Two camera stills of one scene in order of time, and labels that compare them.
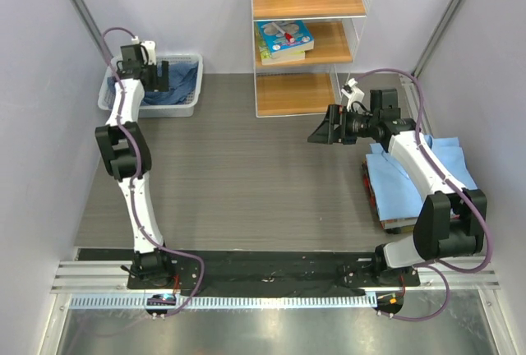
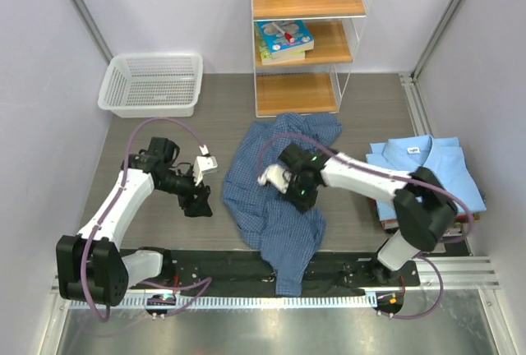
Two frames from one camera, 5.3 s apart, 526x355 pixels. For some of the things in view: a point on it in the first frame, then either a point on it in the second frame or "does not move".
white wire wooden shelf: [302, 33] does not move
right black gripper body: [353, 125] → [302, 191]
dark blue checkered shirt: [182, 85] → [268, 218]
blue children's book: [275, 41] does not move
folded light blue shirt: [397, 195] does not move
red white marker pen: [288, 36] does not move
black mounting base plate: [245, 269] does not move
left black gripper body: [152, 71] → [186, 195]
